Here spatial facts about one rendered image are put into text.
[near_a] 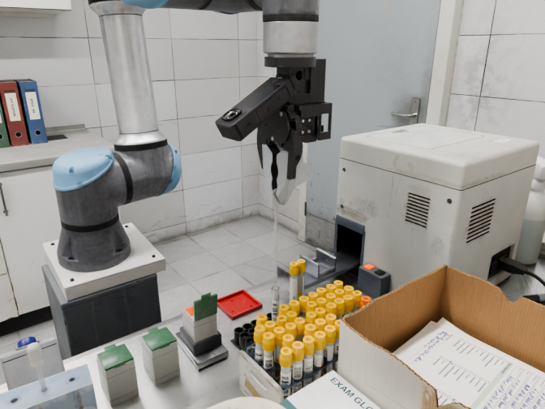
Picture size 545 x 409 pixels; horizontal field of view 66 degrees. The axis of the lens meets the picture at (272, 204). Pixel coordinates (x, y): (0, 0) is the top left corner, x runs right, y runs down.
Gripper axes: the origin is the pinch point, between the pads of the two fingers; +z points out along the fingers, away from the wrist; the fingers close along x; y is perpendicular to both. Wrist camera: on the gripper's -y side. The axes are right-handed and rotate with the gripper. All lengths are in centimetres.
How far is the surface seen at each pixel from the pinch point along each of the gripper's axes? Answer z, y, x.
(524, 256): 24, 61, -13
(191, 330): 20.6, -13.7, 3.8
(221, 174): 74, 119, 230
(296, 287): 19.4, 6.3, 2.4
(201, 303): 15.2, -12.5, 2.1
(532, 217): 14, 61, -12
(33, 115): 13, -6, 198
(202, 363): 24.7, -13.7, 0.7
